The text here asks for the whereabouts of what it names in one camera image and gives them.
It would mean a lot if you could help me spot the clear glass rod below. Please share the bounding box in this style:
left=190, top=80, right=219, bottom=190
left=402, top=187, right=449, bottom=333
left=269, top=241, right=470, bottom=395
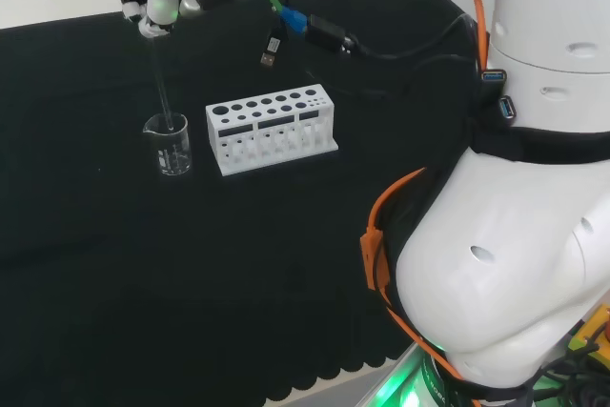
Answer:
left=151, top=33, right=174, bottom=132

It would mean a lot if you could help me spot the white test tube rack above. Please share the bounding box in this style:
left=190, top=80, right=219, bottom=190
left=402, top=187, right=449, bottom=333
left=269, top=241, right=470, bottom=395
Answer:
left=205, top=83, right=340, bottom=177

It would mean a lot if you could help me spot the clear glass beaker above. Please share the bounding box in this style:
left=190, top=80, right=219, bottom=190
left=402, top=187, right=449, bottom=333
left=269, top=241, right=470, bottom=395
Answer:
left=141, top=112, right=193, bottom=178

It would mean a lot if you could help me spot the black bench cloth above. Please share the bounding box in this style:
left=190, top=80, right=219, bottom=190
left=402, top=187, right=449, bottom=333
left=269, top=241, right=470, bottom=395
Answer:
left=0, top=0, right=480, bottom=407

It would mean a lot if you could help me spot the black USB hub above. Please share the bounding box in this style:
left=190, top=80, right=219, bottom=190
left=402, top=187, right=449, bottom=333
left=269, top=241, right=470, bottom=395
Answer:
left=478, top=68, right=519, bottom=121

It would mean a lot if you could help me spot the yellow stop button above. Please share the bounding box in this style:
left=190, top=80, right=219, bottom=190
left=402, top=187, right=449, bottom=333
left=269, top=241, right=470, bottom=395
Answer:
left=566, top=304, right=610, bottom=356

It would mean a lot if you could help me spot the black cable with USB plug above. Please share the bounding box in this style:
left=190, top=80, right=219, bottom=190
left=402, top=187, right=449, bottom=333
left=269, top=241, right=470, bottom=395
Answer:
left=259, top=0, right=293, bottom=70

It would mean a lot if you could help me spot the blue cable connector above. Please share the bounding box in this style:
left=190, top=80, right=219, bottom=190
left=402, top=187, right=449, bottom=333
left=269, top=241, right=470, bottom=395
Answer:
left=278, top=5, right=309, bottom=37

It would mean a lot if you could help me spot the black adapter with cable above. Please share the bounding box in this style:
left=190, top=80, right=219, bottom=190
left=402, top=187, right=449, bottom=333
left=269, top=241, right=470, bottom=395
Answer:
left=304, top=13, right=480, bottom=63

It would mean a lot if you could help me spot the orange cable along arm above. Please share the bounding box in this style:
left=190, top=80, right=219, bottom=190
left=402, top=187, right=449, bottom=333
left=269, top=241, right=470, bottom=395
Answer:
left=358, top=0, right=491, bottom=379

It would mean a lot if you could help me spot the black cable bundle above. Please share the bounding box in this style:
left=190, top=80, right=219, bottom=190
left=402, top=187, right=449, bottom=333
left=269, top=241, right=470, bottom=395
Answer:
left=523, top=344, right=610, bottom=407

